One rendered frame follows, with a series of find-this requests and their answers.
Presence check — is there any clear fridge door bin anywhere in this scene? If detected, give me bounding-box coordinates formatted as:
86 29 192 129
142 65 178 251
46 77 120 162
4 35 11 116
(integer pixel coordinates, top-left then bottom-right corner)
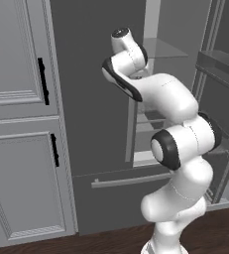
194 49 229 90

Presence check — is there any grey freezer drawer handle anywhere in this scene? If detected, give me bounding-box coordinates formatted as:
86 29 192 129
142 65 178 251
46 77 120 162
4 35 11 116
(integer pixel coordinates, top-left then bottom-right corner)
90 172 172 190

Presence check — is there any open grey fridge door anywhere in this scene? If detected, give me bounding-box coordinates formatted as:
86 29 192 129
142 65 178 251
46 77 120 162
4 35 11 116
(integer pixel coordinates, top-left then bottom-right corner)
190 0 229 208

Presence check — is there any glass fridge shelf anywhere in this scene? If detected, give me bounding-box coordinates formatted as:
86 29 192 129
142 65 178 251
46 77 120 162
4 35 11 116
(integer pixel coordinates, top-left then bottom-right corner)
142 37 189 61

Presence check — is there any grey freezer drawer front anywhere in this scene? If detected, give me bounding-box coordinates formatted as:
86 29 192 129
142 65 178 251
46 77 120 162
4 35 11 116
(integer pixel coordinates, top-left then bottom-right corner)
71 164 173 237

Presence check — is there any short grey cupboard door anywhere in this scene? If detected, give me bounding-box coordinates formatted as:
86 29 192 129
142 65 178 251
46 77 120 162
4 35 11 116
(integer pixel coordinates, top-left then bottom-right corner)
0 0 60 122

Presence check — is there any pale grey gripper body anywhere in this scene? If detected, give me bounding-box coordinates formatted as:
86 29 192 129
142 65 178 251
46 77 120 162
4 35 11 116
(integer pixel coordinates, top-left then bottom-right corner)
129 67 151 80

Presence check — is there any short black cupboard handle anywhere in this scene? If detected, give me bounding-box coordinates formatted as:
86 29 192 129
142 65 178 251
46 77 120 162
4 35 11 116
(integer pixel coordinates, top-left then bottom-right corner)
50 133 60 168

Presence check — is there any tall grey cupboard door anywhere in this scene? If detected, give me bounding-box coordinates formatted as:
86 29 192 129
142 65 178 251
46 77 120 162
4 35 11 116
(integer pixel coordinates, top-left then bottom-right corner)
0 115 78 250

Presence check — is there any long black cupboard handle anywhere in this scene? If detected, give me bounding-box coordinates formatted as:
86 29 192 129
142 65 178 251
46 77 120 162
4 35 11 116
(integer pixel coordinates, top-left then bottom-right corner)
37 57 51 106

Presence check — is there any grey fridge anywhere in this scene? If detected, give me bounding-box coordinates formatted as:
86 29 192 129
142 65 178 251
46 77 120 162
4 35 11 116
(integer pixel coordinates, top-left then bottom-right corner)
49 0 229 237

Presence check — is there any closed grey fridge door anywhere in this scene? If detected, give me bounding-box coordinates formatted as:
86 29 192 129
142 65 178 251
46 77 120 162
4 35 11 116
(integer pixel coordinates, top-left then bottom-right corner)
49 0 148 178

